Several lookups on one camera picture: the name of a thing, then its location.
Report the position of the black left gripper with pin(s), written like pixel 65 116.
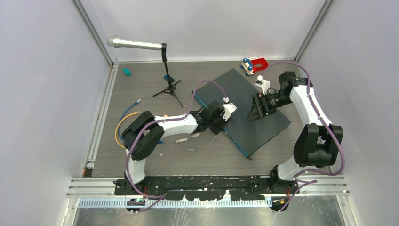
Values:
pixel 223 123

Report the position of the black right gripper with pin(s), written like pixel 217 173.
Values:
pixel 257 112

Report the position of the silver transceiver module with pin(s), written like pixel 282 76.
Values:
pixel 181 140
pixel 195 135

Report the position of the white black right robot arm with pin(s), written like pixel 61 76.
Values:
pixel 318 144

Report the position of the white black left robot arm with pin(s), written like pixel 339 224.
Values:
pixel 142 136

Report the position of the red blue toy truck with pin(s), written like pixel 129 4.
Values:
pixel 253 64

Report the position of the black microphone tripod stand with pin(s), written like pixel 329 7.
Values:
pixel 171 88

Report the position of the teal toy block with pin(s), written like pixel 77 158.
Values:
pixel 127 72

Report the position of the dark grey network switch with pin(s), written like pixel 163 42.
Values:
pixel 268 137

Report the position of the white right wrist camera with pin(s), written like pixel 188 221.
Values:
pixel 262 83

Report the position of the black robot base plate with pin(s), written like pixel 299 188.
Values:
pixel 206 188

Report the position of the aluminium frame rail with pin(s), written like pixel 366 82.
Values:
pixel 101 187

